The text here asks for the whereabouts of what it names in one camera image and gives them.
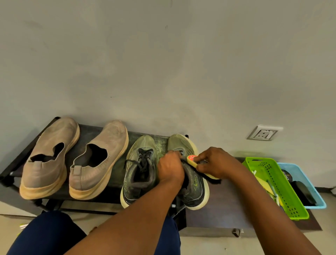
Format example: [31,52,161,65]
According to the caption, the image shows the person's right hand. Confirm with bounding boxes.
[194,147,245,180]

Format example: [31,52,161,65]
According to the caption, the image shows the person's left hand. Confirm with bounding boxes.
[157,150,186,187]

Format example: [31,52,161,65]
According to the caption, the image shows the yellow-edged shoe shine sponge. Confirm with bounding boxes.
[186,154,222,184]

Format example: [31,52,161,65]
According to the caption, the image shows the green sneaker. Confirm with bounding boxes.
[120,135,159,209]
[167,133,210,211]

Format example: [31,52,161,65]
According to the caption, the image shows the yellow sticky note pad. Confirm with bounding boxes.
[254,176,275,196]

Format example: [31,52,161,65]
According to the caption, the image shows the beige suede shoe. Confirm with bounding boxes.
[19,117,81,200]
[69,120,130,201]

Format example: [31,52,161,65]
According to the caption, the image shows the person's left forearm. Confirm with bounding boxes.
[64,181,184,255]

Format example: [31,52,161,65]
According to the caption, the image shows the person's right forearm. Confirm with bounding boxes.
[233,168,322,255]

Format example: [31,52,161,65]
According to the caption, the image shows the dark brown low bench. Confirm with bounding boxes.
[180,157,323,237]

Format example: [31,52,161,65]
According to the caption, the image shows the light blue plastic basket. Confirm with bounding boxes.
[277,163,327,210]

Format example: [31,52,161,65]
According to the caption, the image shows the green plastic basket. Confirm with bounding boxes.
[242,157,310,221]

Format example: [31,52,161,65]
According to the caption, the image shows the black metal shoe rack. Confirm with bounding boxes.
[0,117,190,232]

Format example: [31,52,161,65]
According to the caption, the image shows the dark blue trousers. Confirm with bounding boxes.
[6,210,182,255]

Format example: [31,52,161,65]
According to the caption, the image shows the white wall socket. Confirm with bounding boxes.
[246,124,284,141]

